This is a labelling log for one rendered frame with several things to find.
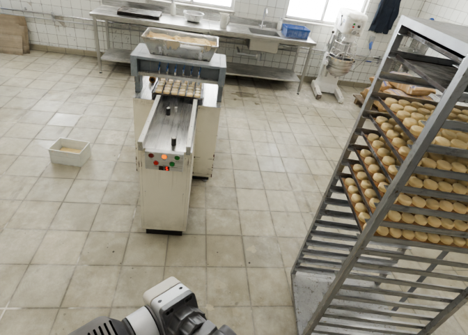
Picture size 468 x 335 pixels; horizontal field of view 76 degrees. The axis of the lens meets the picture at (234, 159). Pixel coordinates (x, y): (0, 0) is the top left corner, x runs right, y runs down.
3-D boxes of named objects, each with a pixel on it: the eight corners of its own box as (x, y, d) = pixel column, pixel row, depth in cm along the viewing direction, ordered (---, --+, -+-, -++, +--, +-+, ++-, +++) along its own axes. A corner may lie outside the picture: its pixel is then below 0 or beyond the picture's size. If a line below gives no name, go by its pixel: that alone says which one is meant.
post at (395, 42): (290, 276, 211) (404, 16, 113) (290, 272, 213) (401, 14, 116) (294, 276, 211) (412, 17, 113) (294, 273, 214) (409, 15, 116)
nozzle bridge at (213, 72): (140, 81, 266) (138, 42, 247) (221, 92, 275) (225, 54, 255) (131, 97, 240) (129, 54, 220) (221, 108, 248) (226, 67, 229)
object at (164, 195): (156, 179, 291) (156, 93, 240) (191, 182, 295) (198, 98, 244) (141, 236, 234) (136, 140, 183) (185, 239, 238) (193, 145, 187)
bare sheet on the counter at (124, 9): (117, 11, 434) (117, 10, 433) (122, 6, 466) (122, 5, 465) (159, 17, 444) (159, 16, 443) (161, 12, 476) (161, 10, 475)
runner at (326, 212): (320, 215, 171) (321, 211, 170) (318, 212, 174) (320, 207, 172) (426, 230, 174) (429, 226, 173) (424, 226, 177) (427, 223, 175)
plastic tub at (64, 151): (92, 154, 306) (90, 141, 297) (81, 167, 288) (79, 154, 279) (63, 150, 305) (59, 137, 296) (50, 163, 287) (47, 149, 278)
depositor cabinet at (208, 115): (158, 115, 391) (158, 51, 343) (212, 122, 400) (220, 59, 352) (136, 177, 288) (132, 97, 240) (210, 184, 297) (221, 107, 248)
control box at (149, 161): (145, 165, 195) (145, 147, 187) (183, 168, 198) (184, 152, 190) (145, 168, 192) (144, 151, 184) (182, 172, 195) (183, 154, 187)
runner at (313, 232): (310, 235, 182) (311, 232, 180) (309, 232, 184) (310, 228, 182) (411, 249, 185) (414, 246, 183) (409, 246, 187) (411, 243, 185)
